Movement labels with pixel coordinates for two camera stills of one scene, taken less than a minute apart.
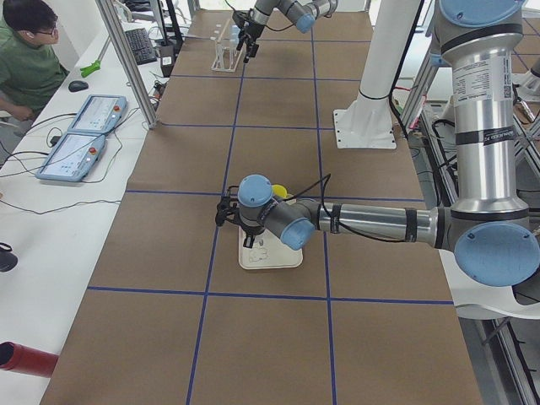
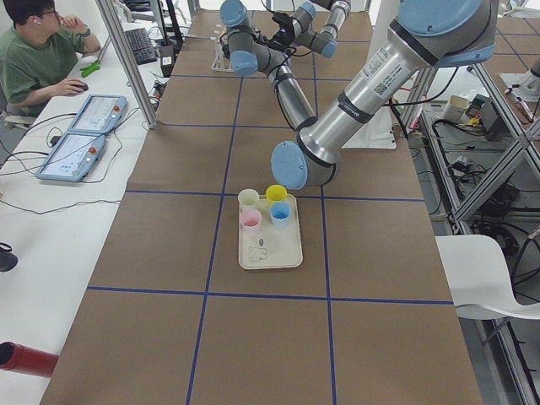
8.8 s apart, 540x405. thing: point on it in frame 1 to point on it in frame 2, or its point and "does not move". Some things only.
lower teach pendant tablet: x=72 y=157 does not move
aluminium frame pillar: x=109 y=10 does not move
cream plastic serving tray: x=268 y=251 does not move
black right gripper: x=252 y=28 to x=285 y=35
